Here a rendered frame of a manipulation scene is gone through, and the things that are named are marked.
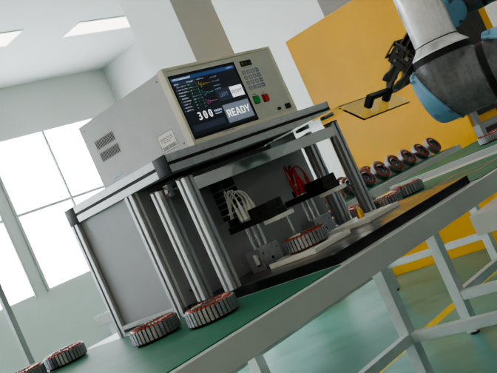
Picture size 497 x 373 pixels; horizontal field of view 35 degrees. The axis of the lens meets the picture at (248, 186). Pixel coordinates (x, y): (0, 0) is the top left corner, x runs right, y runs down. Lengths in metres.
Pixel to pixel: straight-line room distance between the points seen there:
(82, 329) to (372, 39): 4.94
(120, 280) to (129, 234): 0.14
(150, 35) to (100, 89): 4.01
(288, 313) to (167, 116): 0.74
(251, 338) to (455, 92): 0.59
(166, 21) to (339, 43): 1.33
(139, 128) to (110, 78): 8.32
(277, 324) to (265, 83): 0.97
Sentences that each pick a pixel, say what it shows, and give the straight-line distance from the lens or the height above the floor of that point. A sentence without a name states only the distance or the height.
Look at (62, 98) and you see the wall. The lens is 9.93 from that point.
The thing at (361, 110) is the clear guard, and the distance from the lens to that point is 2.03.
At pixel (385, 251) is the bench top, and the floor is 0.73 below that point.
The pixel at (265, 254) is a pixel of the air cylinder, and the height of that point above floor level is 0.80.
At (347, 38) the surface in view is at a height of 1.73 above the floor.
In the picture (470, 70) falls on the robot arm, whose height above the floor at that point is 0.99.
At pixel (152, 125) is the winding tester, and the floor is 1.21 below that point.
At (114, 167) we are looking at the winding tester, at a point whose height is 1.17.
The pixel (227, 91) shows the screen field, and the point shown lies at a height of 1.22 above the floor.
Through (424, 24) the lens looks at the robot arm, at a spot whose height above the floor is 1.11.
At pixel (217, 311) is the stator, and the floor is 0.77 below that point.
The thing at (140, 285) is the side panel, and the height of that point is 0.86.
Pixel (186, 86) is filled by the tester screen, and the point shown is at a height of 1.26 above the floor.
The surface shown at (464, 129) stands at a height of 0.80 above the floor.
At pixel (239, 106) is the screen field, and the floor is 1.18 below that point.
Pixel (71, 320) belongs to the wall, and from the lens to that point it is 9.06.
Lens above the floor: 0.93
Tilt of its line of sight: 1 degrees up
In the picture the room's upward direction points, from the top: 24 degrees counter-clockwise
